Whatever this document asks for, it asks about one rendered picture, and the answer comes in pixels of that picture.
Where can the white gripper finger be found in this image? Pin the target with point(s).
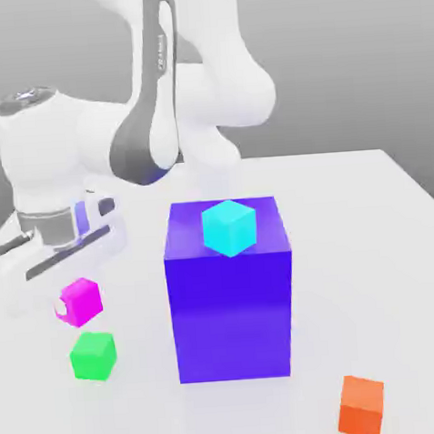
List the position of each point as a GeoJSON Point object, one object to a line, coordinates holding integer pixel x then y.
{"type": "Point", "coordinates": [61, 308]}

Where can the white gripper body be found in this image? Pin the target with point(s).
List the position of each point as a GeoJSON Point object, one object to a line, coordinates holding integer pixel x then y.
{"type": "Point", "coordinates": [68, 253]}

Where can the small magenta cube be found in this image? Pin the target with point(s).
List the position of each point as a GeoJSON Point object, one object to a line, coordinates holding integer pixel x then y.
{"type": "Point", "coordinates": [82, 301]}

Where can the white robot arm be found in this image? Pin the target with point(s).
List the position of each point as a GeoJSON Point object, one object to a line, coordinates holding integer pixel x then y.
{"type": "Point", "coordinates": [51, 148]}

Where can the small green cube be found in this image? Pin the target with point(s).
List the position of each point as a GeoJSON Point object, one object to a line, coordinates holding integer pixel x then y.
{"type": "Point", "coordinates": [93, 357]}

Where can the small cyan cube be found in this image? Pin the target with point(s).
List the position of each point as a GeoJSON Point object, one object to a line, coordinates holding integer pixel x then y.
{"type": "Point", "coordinates": [228, 227]}

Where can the small orange cube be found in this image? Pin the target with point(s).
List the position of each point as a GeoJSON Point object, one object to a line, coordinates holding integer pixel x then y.
{"type": "Point", "coordinates": [361, 407]}

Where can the large purple box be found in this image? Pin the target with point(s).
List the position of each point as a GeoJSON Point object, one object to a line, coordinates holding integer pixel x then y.
{"type": "Point", "coordinates": [231, 311]}

